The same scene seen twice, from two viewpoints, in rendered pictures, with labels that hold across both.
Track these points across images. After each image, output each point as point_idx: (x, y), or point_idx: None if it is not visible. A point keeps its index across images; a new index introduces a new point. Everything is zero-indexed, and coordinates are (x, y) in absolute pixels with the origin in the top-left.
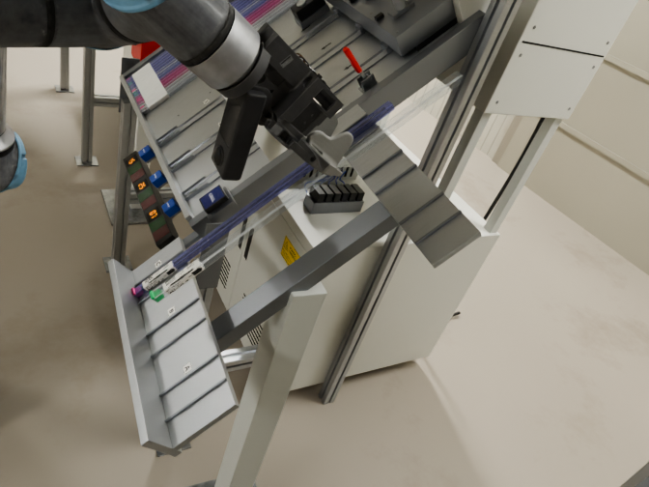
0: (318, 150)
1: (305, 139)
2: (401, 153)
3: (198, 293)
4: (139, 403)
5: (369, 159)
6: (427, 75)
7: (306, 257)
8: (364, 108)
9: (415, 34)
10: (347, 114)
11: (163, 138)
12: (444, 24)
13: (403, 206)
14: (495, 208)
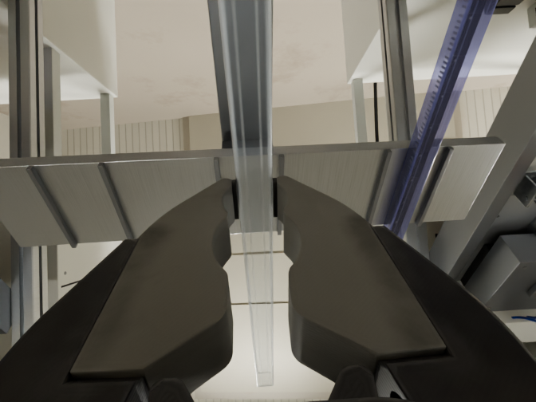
0: (283, 246)
1: (288, 317)
2: (274, 228)
3: None
4: None
5: (316, 183)
6: (451, 223)
7: None
8: (506, 158)
9: (496, 267)
10: (468, 197)
11: None
12: (471, 278)
13: (147, 185)
14: (362, 101)
